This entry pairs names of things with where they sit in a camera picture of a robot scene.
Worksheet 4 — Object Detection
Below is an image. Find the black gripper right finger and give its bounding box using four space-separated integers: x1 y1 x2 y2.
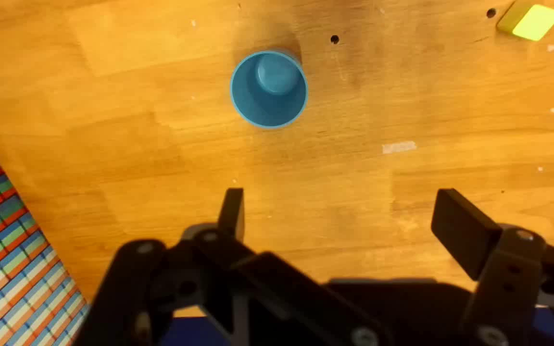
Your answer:
432 189 554 346

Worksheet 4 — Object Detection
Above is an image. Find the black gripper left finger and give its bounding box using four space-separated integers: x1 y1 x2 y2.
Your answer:
76 189 393 346

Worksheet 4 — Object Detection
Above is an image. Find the blue cup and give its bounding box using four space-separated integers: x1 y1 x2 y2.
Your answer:
230 51 309 132

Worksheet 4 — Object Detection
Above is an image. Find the yellow block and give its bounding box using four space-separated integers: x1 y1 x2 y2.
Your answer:
499 0 554 43

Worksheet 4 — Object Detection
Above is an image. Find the striped colourful cloth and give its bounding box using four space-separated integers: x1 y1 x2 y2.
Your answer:
0 168 89 346

